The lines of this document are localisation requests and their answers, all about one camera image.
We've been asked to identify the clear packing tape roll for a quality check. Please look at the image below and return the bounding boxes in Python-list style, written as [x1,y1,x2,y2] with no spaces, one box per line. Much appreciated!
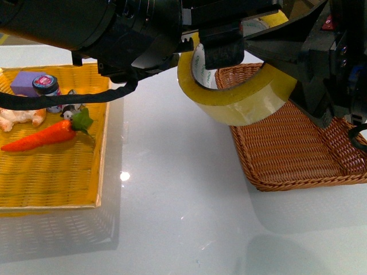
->
[177,9,298,127]

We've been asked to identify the black white toy figurine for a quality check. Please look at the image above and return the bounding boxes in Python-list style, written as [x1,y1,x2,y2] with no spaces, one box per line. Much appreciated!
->
[60,103,85,121]

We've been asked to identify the black sleeved cable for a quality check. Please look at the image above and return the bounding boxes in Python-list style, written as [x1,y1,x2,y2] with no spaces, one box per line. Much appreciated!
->
[0,67,139,111]

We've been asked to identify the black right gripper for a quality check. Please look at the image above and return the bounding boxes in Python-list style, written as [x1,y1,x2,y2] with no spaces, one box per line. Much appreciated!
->
[244,1,366,128]

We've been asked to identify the brown wicker basket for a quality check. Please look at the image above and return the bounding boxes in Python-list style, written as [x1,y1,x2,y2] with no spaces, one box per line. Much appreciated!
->
[214,62,367,192]

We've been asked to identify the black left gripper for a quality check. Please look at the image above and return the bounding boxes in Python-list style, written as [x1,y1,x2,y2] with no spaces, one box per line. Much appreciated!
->
[172,0,283,70]

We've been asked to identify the toy croissant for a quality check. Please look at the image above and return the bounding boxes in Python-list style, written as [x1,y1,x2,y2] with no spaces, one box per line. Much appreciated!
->
[1,108,46,132]

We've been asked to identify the orange toy carrot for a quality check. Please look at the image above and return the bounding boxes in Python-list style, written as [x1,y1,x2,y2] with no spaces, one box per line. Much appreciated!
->
[1,108,93,152]

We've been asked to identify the purple foam block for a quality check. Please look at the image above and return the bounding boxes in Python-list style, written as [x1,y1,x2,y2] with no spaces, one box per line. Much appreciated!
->
[10,71,46,97]

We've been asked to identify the yellow woven basket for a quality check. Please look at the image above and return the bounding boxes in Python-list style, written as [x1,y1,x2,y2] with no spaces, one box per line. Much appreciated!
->
[1,62,110,213]

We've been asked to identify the small dark jar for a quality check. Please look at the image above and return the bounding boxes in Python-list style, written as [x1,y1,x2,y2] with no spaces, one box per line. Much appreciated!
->
[32,74,61,96]

